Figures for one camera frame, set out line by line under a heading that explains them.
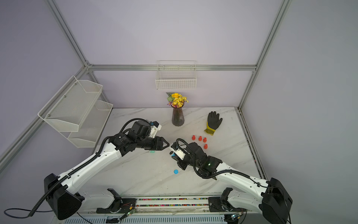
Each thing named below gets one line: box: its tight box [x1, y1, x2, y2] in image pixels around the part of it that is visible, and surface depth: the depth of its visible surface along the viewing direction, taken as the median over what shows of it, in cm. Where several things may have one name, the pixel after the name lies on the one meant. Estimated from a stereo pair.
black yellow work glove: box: [204, 111, 223, 136], surface depth 110 cm
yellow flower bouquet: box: [165, 91, 189, 108], surface depth 95 cm
